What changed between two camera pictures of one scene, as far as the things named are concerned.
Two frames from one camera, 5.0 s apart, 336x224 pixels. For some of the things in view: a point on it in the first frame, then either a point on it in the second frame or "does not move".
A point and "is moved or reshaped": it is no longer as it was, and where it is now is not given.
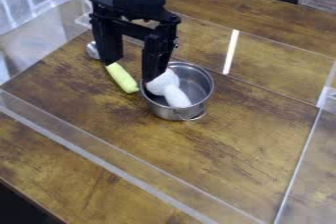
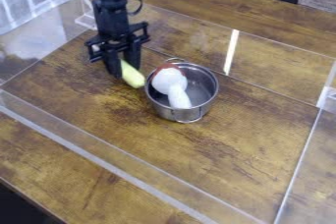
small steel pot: [176, 89] does not move
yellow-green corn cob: [123, 78] is moved or reshaped
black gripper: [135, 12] to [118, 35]
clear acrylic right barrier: [310, 199] does not move
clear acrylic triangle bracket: [88, 9] does not move
